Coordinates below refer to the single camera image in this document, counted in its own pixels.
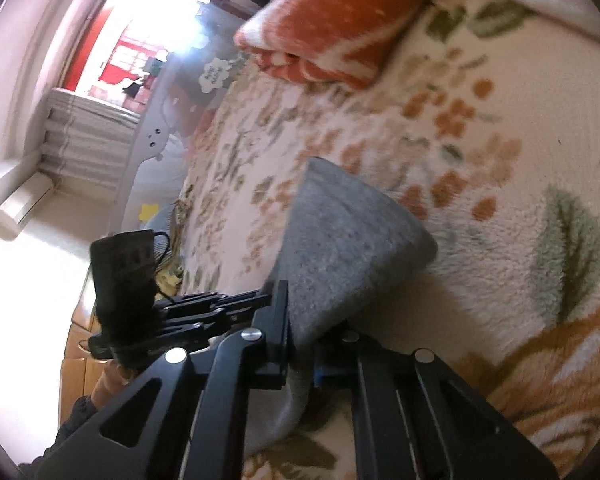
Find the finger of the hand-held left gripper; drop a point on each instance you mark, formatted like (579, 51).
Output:
(200, 331)
(215, 301)

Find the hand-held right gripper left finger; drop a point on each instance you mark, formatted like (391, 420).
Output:
(275, 342)

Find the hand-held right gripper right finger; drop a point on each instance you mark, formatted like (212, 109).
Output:
(322, 378)

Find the grey felt cloth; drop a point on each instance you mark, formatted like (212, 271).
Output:
(340, 240)

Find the person's left forearm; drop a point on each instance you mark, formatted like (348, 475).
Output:
(80, 420)

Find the white air conditioner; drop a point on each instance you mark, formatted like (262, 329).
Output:
(22, 205)

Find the grey striped curtain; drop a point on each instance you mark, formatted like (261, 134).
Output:
(90, 135)

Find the dark sign with white cloud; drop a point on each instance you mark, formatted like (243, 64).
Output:
(215, 75)

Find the folded orange patterned blanket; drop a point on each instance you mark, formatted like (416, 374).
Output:
(330, 15)

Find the floral fleece blanket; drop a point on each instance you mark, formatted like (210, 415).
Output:
(480, 110)

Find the white bed frame panel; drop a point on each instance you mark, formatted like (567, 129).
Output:
(150, 125)

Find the window with red frame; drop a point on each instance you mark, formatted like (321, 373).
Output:
(140, 25)

